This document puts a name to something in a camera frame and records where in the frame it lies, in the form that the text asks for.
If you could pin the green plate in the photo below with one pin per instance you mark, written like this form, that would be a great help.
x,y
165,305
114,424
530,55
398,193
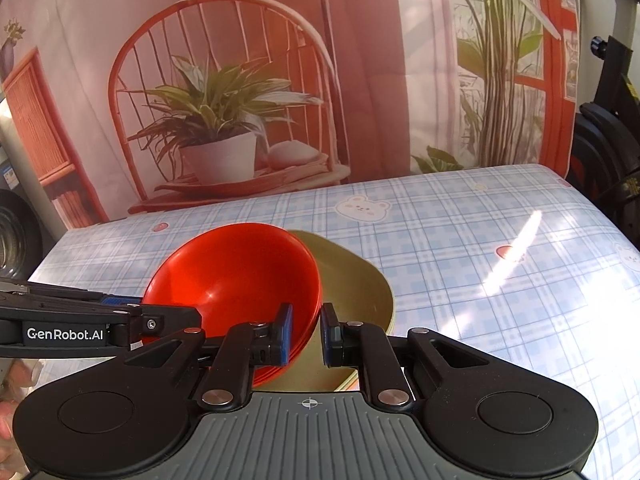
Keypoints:
x,y
358,292

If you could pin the printed backdrop cloth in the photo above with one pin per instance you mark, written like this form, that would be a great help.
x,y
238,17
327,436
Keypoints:
x,y
128,106

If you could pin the plaid tablecloth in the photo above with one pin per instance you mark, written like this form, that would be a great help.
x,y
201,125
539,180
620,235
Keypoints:
x,y
511,260

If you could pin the red bowl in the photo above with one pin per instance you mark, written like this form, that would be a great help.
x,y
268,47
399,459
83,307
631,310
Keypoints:
x,y
242,273

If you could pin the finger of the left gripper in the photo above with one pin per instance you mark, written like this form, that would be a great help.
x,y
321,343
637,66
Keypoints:
x,y
147,323
49,296

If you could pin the black exercise bike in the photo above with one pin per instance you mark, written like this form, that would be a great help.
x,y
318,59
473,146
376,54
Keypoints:
x,y
604,162

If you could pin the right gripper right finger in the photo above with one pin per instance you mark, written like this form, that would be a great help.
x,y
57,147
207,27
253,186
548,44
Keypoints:
x,y
366,348

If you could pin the washing machine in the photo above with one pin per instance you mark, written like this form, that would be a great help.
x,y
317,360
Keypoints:
x,y
30,226

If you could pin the person's left hand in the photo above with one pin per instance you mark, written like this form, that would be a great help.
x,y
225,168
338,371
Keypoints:
x,y
18,377

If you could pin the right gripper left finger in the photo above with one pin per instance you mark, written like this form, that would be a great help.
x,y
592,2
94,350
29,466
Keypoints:
x,y
229,381

